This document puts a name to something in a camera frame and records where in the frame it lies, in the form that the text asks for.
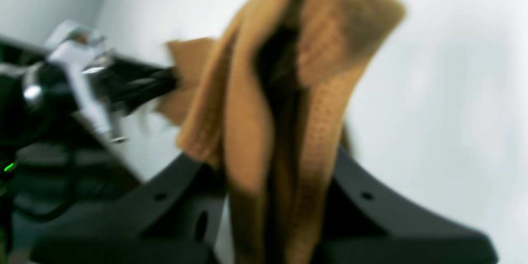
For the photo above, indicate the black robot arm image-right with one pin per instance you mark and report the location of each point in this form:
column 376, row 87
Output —
column 58, row 119

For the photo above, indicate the right gripper black image-left right finger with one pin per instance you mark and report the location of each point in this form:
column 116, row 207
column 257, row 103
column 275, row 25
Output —
column 368, row 223

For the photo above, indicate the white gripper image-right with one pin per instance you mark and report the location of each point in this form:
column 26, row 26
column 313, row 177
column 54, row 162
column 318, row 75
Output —
column 80, row 52

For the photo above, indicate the right gripper black image-left left finger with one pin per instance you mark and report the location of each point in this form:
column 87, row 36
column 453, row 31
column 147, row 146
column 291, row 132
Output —
column 172, row 219

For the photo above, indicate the brown t-shirt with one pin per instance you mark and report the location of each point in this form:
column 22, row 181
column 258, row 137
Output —
column 264, row 105

